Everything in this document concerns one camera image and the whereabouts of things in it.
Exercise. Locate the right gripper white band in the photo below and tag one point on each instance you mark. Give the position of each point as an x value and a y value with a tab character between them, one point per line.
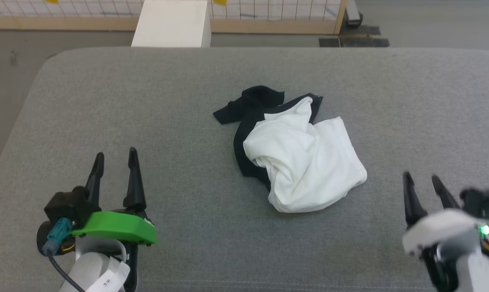
443	229

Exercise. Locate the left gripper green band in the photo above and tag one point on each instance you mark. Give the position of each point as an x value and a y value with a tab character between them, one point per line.
119	228

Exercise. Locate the white and black garment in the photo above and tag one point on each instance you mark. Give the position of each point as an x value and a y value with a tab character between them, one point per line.
305	162

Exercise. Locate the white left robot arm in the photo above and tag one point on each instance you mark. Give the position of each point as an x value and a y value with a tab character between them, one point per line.
92	267

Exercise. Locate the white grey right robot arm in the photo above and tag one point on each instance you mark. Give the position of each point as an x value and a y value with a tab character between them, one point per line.
467	263

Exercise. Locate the grey fabric sofa cushion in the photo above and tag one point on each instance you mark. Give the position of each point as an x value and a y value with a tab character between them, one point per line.
187	121

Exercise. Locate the white paper label tag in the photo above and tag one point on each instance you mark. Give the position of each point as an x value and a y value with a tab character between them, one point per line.
110	278

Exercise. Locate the white rectangular box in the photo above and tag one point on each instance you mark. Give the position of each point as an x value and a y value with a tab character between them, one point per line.
171	24

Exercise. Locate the large black floor mat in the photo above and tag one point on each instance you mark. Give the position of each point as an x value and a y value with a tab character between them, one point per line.
354	42

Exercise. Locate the small black floor mat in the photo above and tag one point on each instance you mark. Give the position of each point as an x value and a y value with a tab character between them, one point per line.
360	30

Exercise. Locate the grey black caster foot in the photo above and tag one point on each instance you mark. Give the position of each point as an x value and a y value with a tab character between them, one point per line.
353	16

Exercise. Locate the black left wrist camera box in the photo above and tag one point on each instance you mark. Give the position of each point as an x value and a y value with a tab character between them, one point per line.
70	205

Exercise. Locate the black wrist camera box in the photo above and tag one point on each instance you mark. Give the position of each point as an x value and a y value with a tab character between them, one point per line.
70	205
485	211

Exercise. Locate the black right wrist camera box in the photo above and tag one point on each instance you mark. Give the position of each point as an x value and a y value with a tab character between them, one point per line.
485	211

